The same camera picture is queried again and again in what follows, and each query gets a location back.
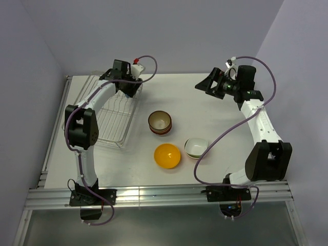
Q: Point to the aluminium frame rail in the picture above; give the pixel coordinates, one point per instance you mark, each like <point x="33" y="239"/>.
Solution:
<point x="152" y="196"/>

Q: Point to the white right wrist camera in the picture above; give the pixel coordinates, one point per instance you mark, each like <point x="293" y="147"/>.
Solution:
<point x="232" y="67"/>

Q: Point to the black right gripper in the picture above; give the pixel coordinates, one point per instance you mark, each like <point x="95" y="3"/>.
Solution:
<point x="218" y="76"/>

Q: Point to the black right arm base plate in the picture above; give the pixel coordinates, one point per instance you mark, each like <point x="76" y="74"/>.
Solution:
<point x="221" y="193"/>

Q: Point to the green white square bowl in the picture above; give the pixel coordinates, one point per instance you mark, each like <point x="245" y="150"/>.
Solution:
<point x="194" y="147"/>

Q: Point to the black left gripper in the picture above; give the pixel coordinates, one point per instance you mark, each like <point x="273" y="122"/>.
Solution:
<point x="131" y="91"/>

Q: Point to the red striped beige bowl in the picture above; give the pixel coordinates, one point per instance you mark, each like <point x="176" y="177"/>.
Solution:
<point x="160" y="122"/>

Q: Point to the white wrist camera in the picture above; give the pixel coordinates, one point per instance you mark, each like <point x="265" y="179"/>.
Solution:
<point x="137" y="70"/>
<point x="232" y="67"/>

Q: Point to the yellow plastic bowl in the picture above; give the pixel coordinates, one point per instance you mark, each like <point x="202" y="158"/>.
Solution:
<point x="167" y="156"/>

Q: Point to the black box under rail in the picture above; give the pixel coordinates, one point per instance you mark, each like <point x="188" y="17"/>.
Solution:
<point x="90" y="214"/>

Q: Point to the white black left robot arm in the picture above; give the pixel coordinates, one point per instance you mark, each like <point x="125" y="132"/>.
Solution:
<point x="81" y="127"/>

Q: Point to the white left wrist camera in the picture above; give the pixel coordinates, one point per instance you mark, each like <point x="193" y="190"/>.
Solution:
<point x="137" y="70"/>

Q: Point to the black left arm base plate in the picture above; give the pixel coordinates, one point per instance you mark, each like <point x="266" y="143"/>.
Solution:
<point x="88" y="199"/>

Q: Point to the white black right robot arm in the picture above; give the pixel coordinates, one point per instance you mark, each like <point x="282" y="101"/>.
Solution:
<point x="270" y="156"/>

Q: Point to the metal wire dish rack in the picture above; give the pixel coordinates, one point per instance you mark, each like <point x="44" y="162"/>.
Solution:
<point x="114" y="119"/>

